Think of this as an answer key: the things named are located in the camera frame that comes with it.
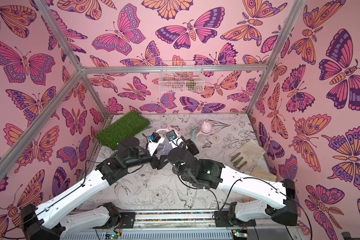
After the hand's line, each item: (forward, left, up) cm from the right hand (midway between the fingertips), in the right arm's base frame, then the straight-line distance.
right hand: (183, 137), depth 65 cm
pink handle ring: (+20, -17, -22) cm, 34 cm away
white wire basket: (+54, +3, -8) cm, 55 cm away
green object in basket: (+43, -3, -3) cm, 44 cm away
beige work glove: (+8, -37, -34) cm, 51 cm away
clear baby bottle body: (+22, -14, -32) cm, 42 cm away
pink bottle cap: (+20, -13, -17) cm, 29 cm away
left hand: (-3, +6, -6) cm, 9 cm away
